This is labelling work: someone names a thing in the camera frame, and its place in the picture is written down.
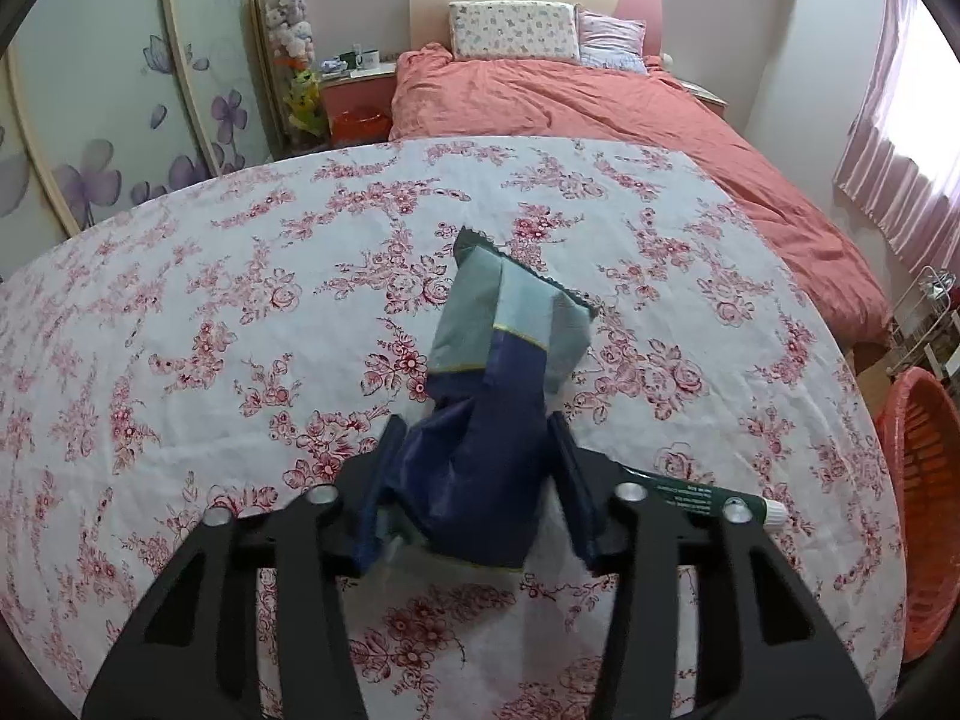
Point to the clear tube of plush toys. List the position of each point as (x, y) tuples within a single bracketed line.
[(289, 22)]

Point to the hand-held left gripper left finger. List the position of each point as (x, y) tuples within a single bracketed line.
[(369, 517)]

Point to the floral tablecloth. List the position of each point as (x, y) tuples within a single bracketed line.
[(225, 315)]

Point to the yellow-green plush toy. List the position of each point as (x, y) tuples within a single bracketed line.
[(304, 101)]

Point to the pink nightstand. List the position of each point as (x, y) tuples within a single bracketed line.
[(709, 97), (360, 90)]

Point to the bed with salmon duvet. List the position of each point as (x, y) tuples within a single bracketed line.
[(637, 135)]

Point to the pink curtain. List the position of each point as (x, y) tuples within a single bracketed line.
[(907, 150)]

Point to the blue and grey snack packet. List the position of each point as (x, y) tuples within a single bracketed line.
[(487, 405)]

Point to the floral pillow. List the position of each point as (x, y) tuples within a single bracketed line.
[(517, 30)]

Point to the wardrobe with flower print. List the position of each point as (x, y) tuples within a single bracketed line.
[(97, 90)]

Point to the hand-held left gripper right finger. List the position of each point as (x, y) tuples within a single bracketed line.
[(581, 510)]

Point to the pink striped pillow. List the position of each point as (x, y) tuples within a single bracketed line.
[(611, 41)]

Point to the red plastic bag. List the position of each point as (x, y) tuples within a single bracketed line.
[(358, 125)]

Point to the white mug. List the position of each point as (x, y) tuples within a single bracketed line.
[(368, 58)]

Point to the green tube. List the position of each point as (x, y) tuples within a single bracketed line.
[(697, 499)]

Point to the orange plastic basket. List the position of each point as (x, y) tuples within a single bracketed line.
[(922, 510)]

